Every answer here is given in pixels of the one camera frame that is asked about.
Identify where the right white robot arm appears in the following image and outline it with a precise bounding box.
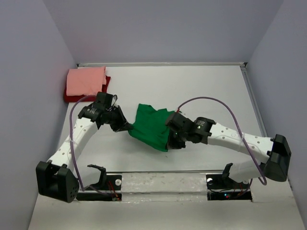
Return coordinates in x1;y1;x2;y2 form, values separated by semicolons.
165;113;292;188

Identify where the green t-shirt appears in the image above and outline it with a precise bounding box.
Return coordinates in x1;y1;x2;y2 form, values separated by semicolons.
129;103;174;152

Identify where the dark red folded t-shirt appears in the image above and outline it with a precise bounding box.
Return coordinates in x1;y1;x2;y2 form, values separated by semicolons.
63;76;111;103

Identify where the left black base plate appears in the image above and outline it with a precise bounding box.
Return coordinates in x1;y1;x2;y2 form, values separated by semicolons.
76;174;122;202

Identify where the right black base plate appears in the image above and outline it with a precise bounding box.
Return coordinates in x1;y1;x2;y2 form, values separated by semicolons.
206;174;252;201

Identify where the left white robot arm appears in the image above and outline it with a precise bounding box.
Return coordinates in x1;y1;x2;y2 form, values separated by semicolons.
35;92;132;203

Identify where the pink folded t-shirt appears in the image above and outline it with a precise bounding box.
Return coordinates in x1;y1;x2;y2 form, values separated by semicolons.
66;67;106;96

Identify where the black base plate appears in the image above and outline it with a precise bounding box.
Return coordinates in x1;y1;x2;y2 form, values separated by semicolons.
76;174;122;202
206;174;252;201

